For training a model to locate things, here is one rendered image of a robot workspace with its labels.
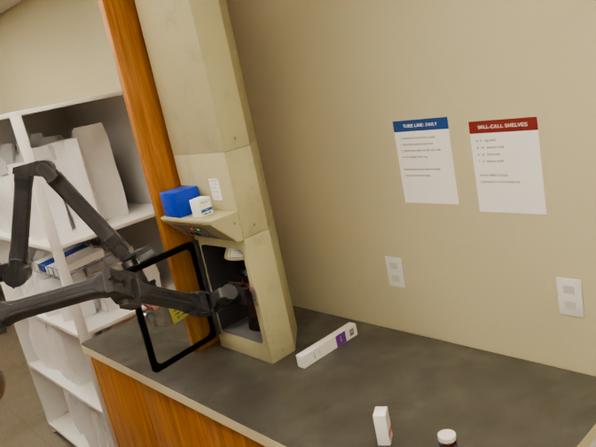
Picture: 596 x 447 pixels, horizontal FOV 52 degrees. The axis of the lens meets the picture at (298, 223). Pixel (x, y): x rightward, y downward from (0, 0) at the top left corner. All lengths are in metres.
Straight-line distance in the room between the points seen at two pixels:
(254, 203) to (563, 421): 1.13
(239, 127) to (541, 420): 1.25
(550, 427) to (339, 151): 1.13
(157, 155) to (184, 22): 0.52
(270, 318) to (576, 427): 1.03
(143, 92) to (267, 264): 0.76
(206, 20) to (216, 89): 0.21
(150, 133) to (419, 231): 1.02
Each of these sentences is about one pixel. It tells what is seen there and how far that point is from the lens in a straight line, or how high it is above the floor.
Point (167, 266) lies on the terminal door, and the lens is 2.27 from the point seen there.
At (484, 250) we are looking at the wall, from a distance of 1.99.
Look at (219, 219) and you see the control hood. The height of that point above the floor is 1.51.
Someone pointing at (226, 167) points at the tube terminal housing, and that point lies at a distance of 2.04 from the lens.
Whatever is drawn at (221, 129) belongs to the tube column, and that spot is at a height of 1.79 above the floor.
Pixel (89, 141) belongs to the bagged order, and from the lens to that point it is 3.34.
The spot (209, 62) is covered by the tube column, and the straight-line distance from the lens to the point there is 2.03.
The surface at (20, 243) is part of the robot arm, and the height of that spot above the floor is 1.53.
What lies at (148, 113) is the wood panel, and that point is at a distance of 2.32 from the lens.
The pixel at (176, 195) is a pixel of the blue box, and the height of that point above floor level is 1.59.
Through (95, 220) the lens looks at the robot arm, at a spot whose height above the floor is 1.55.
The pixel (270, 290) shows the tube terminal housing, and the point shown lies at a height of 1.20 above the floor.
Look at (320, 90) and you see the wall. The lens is 2.25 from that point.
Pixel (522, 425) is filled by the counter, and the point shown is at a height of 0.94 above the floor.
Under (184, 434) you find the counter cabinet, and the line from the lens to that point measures 2.45.
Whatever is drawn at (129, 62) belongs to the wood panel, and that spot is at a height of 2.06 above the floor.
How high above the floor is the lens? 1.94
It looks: 14 degrees down
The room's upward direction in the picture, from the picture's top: 12 degrees counter-clockwise
